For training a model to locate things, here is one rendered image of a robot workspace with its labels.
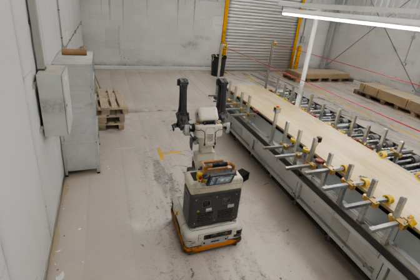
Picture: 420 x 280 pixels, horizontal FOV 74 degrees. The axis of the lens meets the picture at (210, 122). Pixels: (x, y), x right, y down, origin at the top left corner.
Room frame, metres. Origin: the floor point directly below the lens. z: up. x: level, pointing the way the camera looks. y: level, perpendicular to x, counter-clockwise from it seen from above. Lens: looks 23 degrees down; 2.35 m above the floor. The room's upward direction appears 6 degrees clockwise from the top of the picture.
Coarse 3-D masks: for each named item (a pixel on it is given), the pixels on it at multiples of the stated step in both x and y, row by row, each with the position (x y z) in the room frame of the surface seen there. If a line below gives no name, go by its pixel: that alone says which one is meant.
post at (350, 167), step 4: (352, 164) 2.22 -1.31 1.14; (348, 168) 2.23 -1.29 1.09; (352, 168) 2.21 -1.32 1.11; (348, 172) 2.22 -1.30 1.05; (348, 176) 2.21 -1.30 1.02; (348, 180) 2.21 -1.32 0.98; (344, 188) 2.21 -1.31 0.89; (340, 192) 2.23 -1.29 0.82; (344, 192) 2.22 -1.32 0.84; (340, 196) 2.22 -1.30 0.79; (340, 200) 2.21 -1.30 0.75
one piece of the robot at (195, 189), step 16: (192, 176) 2.28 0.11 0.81; (240, 176) 2.35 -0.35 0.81; (192, 192) 2.14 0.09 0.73; (208, 192) 2.21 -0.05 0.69; (224, 192) 2.26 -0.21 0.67; (240, 192) 2.32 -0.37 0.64; (192, 208) 2.14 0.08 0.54; (208, 208) 2.20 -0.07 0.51; (224, 208) 2.26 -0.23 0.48; (192, 224) 2.15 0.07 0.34
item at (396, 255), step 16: (272, 144) 3.36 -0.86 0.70; (288, 160) 2.98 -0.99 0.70; (304, 176) 2.66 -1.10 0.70; (320, 192) 2.41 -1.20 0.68; (336, 208) 2.19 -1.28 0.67; (352, 224) 2.00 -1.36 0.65; (368, 240) 1.84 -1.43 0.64; (384, 256) 1.69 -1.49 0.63; (400, 256) 1.64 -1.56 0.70; (416, 272) 1.50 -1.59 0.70
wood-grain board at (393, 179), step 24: (240, 96) 4.73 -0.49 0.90; (264, 96) 4.88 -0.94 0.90; (288, 120) 3.80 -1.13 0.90; (312, 120) 3.90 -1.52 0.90; (336, 144) 3.13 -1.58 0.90; (360, 144) 3.20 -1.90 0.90; (360, 168) 2.59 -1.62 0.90; (384, 168) 2.65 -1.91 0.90; (384, 192) 2.18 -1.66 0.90; (408, 192) 2.22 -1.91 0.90
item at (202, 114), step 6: (198, 108) 2.64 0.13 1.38; (204, 108) 2.64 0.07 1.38; (210, 108) 2.66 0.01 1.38; (216, 108) 2.69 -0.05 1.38; (198, 114) 2.60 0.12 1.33; (204, 114) 2.60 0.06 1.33; (210, 114) 2.62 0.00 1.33; (216, 114) 2.64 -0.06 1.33; (198, 120) 2.59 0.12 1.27; (204, 120) 2.57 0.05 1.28; (210, 120) 2.60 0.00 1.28; (216, 120) 2.63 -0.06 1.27
